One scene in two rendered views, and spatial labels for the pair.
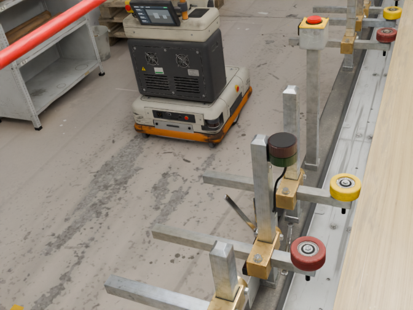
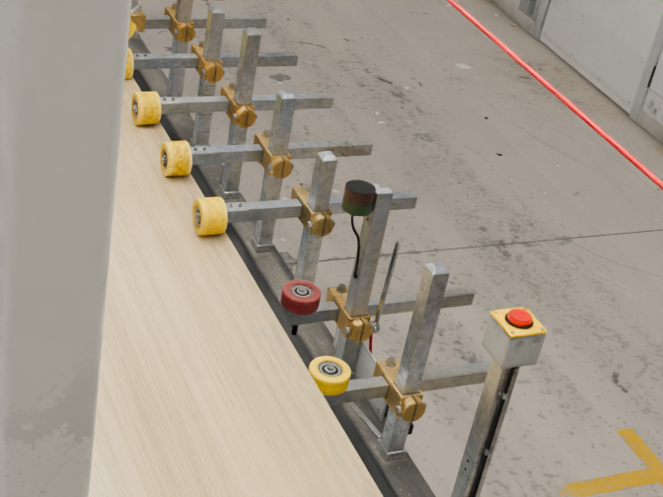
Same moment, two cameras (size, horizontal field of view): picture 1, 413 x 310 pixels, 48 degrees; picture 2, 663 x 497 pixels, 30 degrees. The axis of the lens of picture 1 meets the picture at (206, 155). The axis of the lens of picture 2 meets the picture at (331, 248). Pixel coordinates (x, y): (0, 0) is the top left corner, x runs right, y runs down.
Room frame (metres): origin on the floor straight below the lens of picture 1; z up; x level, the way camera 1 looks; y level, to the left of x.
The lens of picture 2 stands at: (1.89, -1.93, 2.32)
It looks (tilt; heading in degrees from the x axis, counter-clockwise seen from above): 32 degrees down; 123
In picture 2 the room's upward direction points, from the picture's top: 11 degrees clockwise
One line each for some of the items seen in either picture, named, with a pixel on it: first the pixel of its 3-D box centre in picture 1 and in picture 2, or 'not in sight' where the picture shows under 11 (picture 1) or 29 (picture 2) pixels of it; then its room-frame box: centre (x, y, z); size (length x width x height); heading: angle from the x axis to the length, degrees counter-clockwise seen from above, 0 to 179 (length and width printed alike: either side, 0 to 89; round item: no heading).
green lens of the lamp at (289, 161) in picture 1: (283, 154); (357, 203); (0.78, -0.16, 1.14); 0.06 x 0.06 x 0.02
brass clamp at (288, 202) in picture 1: (291, 186); (399, 390); (1.00, -0.22, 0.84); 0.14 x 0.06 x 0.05; 152
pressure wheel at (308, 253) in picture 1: (307, 263); (298, 311); (0.71, -0.20, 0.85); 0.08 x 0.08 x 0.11
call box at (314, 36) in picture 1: (313, 34); (513, 339); (1.25, -0.36, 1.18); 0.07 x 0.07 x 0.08; 62
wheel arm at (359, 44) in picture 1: (337, 43); not in sight; (1.89, -0.65, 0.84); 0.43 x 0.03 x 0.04; 62
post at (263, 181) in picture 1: (265, 218); (360, 286); (0.80, -0.12, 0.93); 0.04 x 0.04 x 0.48; 62
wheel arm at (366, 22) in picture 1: (347, 22); not in sight; (2.11, -0.76, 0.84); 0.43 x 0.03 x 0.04; 62
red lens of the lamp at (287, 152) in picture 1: (282, 144); (359, 192); (0.78, -0.16, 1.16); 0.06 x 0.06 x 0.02
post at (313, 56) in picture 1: (313, 110); (478, 457); (1.25, -0.36, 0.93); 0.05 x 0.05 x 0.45; 62
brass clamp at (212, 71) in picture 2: not in sight; (206, 63); (-0.10, 0.36, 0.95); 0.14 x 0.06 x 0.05; 152
